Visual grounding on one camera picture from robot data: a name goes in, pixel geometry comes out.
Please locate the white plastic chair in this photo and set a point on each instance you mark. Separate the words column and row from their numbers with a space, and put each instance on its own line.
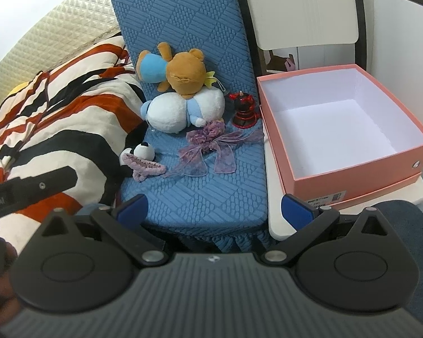
column 275, row 24

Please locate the striped orange black white blanket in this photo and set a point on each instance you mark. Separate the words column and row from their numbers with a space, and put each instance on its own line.
column 79, row 114

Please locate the small panda plush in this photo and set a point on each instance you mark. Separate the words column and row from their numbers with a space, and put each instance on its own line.
column 143, row 150

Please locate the person's left hand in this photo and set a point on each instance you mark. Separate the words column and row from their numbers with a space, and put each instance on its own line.
column 9, row 304

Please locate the purple ribbon scrunchie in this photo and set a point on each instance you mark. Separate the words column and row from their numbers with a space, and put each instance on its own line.
column 213, row 138

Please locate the red black figurine toy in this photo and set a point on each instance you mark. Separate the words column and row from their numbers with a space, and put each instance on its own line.
column 246, row 115

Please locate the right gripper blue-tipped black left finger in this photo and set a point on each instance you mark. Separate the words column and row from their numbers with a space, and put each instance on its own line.
column 123, row 226

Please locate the person's blue jeans leg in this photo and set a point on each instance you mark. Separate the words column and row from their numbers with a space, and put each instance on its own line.
column 407, row 221

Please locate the cream quilted headboard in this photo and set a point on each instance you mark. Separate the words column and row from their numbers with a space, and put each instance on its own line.
column 70, row 27

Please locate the white and blue plush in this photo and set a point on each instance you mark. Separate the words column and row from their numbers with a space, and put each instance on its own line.
column 170, row 113

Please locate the brown bear plush blue shirt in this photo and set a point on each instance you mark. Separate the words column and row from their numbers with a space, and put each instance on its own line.
column 183, row 72

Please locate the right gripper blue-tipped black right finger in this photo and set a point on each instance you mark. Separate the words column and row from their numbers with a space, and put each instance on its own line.
column 308, row 221

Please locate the blue textured chair cushion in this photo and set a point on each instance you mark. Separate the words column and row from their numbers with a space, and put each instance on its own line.
column 225, row 213

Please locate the pink cardboard storage box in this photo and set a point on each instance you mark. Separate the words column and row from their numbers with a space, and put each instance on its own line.
column 338, row 136

